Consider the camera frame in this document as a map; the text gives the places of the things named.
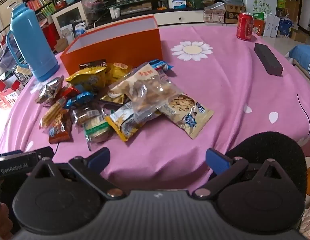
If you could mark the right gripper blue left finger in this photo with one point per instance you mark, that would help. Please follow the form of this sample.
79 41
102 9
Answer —
89 171

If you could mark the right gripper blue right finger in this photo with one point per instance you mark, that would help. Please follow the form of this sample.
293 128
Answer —
226 170

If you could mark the green label biscuit packet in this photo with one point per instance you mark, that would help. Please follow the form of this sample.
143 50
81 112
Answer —
97 131

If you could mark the orange cookie packet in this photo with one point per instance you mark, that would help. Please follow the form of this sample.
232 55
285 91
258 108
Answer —
61 128

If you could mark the clear brown cookie packet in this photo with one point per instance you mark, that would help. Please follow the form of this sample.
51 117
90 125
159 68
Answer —
81 115

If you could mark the beige cookie snack bag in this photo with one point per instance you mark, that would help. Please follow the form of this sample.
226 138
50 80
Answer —
187 113

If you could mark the yellow white snack bag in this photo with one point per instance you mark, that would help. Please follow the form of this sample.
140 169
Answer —
124 121

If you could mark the blue small candy packet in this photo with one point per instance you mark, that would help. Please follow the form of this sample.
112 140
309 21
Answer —
79 100

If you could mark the Danisa butter cookies packet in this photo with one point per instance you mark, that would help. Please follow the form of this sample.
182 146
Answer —
113 98

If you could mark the silver foil snack packet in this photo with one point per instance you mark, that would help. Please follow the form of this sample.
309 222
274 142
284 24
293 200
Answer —
49 91

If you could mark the dark brown chocolate snack bag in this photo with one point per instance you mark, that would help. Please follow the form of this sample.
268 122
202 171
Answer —
98 63

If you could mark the blue striped snack packet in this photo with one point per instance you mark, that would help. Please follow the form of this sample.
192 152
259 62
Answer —
160 64

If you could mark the biscuit stick packet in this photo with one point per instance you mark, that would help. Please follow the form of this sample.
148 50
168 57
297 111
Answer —
52 113

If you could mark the gold candy bag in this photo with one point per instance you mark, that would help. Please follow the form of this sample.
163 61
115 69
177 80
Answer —
116 71

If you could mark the person's left hand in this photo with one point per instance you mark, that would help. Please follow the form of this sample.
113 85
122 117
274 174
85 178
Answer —
6 224

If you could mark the black rectangular block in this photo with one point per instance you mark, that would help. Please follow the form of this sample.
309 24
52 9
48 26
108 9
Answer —
268 60

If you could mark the blue thermos jug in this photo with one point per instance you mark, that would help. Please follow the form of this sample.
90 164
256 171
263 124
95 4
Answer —
32 43

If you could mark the orange storage box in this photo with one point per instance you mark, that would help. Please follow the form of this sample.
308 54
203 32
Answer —
132 42

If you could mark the red soda can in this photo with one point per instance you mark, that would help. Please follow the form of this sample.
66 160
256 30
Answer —
245 26

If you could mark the white small cabinet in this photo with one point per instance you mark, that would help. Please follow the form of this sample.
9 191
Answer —
72 14

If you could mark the white TV cabinet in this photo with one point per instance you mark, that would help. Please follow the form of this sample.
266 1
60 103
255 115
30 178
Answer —
166 12

